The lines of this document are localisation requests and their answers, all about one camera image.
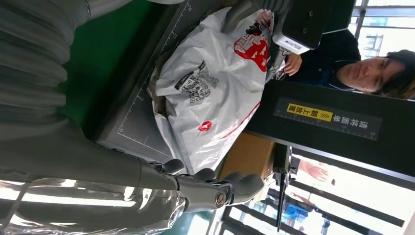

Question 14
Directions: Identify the green table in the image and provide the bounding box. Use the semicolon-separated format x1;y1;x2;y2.
58;0;215;235

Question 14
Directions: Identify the dark grey scanner platform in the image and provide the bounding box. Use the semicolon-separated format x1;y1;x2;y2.
94;0;228;165

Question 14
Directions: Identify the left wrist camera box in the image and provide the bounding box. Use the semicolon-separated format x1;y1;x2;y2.
272;0;357;55

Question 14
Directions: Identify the black scanner column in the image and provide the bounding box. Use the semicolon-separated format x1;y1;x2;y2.
245;79;415;192

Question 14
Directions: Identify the brown cardboard box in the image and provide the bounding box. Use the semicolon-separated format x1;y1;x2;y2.
219;132;276;202

